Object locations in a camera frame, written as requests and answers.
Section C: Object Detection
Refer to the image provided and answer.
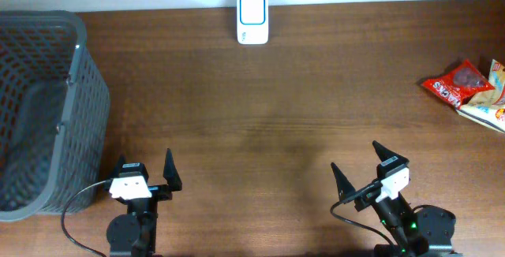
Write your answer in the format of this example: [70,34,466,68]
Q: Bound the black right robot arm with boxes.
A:
[330,140,460,257]

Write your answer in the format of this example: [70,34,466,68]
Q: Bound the red Hacks candy bag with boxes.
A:
[421,60,495,109]

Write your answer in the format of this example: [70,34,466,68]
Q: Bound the beige snack chip bag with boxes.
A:
[456,60,504,133]

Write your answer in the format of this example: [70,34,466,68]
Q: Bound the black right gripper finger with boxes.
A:
[372,140,406,162]
[331,162,356,202]

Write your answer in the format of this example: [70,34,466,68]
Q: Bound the white barcode scanner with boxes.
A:
[236,0,269,45]

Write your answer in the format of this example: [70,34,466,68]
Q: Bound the grey plastic mesh basket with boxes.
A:
[1,11,110,222]

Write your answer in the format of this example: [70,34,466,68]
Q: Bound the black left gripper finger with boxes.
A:
[112,155,126,178]
[163,148,182,191]

